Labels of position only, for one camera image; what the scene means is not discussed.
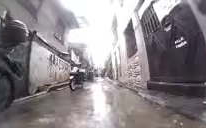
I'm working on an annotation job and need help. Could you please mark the building with dark gate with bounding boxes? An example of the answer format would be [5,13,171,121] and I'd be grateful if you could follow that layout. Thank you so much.
[108,0,206,100]

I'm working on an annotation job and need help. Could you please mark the dark motorcycle with helmet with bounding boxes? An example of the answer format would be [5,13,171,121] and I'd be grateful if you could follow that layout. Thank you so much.
[0,19,31,115]

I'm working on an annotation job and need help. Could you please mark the grey building with overhanging roof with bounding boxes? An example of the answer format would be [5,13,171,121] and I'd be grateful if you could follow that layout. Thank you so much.
[0,0,81,55]

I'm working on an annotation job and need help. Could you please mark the white wall with graffiti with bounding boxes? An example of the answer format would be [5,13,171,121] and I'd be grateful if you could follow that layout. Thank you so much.
[26,31,74,96]

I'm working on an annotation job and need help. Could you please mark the row of buildings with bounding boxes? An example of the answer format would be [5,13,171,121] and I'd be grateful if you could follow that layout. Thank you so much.
[68,42,96,80]

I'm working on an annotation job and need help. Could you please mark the parked motorcycle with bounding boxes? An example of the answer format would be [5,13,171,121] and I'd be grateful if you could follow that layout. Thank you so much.
[68,66,87,92]

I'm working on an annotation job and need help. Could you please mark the raised concrete kerb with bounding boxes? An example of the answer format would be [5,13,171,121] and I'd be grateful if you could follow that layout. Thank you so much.
[105,77,206,127]

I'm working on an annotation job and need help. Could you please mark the wet grey concrete alley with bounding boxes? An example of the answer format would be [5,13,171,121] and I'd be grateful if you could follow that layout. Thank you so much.
[0,76,206,128]

